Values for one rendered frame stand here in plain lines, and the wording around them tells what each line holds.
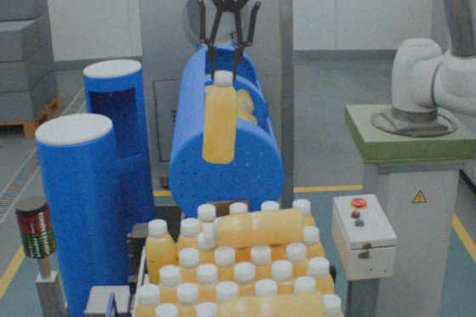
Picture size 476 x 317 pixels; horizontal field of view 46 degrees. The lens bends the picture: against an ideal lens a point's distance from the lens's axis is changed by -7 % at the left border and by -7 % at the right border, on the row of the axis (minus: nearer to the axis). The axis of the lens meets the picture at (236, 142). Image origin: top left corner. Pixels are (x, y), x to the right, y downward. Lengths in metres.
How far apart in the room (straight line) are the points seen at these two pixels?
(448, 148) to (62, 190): 1.27
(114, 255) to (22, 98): 3.02
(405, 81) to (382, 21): 5.01
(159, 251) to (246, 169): 0.32
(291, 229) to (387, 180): 0.75
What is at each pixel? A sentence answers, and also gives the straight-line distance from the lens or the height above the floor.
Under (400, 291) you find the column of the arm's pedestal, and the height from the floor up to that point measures 0.49.
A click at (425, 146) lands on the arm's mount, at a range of 1.83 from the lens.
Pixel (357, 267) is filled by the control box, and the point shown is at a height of 1.03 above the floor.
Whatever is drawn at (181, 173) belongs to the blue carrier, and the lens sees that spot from 1.48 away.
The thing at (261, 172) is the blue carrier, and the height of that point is 1.11.
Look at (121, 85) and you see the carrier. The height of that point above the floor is 0.98.
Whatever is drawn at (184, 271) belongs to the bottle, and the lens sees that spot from 1.20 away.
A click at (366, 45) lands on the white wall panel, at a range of 6.88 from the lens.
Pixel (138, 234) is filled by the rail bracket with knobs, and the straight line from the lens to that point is 1.46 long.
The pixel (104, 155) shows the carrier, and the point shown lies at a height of 0.96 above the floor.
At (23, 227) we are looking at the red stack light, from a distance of 1.10.
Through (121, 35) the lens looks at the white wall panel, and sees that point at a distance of 6.82.
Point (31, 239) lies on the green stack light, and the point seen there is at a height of 1.20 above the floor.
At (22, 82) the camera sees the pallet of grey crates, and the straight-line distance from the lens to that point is 5.02.
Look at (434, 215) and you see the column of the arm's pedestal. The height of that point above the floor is 0.79.
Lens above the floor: 1.74
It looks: 22 degrees down
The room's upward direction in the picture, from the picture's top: 2 degrees counter-clockwise
